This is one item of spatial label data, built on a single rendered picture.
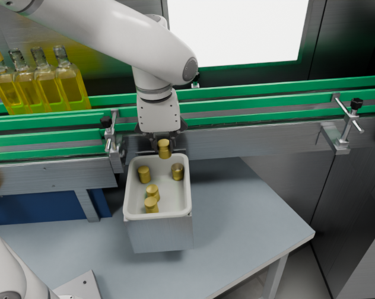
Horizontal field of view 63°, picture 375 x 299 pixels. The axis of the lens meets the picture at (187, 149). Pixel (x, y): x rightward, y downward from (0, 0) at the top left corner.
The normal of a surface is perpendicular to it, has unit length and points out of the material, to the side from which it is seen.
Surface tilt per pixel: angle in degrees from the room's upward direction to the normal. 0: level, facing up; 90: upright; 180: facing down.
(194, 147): 90
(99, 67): 90
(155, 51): 71
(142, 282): 0
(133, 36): 59
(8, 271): 67
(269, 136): 90
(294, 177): 90
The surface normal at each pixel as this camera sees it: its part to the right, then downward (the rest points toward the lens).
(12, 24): 0.05, 0.66
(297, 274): -0.05, -0.74
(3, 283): 0.80, -0.05
